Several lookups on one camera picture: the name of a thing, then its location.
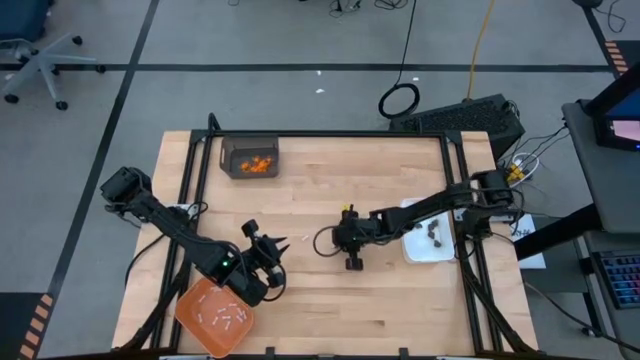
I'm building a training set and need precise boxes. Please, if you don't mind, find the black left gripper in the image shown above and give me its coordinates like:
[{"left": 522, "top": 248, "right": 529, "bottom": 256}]
[{"left": 234, "top": 218, "right": 292, "bottom": 307}]

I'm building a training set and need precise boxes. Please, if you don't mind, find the white plastic bin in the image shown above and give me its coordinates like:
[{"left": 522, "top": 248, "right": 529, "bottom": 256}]
[{"left": 399, "top": 197, "right": 456, "bottom": 265}]

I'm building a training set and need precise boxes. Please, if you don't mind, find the dark grey plastic bin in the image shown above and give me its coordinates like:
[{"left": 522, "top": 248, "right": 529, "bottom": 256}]
[{"left": 219, "top": 135, "right": 280, "bottom": 180}]

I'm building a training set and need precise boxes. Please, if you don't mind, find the orange plastic tray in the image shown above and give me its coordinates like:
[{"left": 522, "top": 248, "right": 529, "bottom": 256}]
[{"left": 174, "top": 276, "right": 255, "bottom": 359}]

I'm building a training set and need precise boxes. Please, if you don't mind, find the black computer case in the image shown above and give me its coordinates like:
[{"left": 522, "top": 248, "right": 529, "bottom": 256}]
[{"left": 388, "top": 93, "right": 526, "bottom": 161}]

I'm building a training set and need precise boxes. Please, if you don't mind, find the white paper sheet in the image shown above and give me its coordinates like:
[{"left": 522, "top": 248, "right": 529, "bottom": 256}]
[{"left": 509, "top": 213, "right": 547, "bottom": 270}]

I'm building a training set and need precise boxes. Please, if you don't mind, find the black metal beam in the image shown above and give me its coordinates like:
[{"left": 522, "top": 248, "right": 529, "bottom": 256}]
[{"left": 513, "top": 203, "right": 601, "bottom": 261}]

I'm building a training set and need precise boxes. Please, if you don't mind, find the grey keyboard desk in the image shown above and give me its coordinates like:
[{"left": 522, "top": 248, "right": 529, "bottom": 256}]
[{"left": 582, "top": 229, "right": 640, "bottom": 360}]

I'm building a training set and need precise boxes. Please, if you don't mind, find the backlit keyboard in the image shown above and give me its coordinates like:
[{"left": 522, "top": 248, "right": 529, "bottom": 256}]
[{"left": 597, "top": 251, "right": 640, "bottom": 309}]

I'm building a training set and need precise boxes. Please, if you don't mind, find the black monitor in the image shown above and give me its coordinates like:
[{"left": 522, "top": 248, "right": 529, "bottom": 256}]
[{"left": 584, "top": 64, "right": 640, "bottom": 151}]

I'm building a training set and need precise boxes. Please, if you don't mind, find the grey office chair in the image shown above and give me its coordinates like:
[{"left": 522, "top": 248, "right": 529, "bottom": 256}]
[{"left": 0, "top": 0, "right": 107, "bottom": 112}]

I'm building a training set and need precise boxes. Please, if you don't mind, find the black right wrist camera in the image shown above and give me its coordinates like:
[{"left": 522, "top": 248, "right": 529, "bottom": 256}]
[{"left": 352, "top": 215, "right": 376, "bottom": 241}]

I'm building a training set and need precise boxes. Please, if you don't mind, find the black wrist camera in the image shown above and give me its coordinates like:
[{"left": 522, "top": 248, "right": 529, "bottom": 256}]
[
  {"left": 352, "top": 215, "right": 376, "bottom": 241},
  {"left": 238, "top": 277, "right": 270, "bottom": 308}
]

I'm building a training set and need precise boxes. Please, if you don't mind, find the black right camera cable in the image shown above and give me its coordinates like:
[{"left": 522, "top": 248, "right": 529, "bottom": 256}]
[{"left": 312, "top": 224, "right": 347, "bottom": 259}]

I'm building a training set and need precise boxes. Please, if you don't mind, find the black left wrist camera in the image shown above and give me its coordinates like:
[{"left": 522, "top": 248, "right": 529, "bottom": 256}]
[{"left": 238, "top": 277, "right": 270, "bottom": 308}]

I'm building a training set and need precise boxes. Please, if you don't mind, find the black coiled cable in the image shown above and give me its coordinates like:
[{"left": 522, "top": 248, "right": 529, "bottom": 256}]
[{"left": 377, "top": 0, "right": 421, "bottom": 120}]

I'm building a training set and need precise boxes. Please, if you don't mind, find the yellow hanging cable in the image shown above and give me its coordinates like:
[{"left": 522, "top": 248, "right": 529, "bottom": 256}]
[{"left": 466, "top": 0, "right": 497, "bottom": 100}]

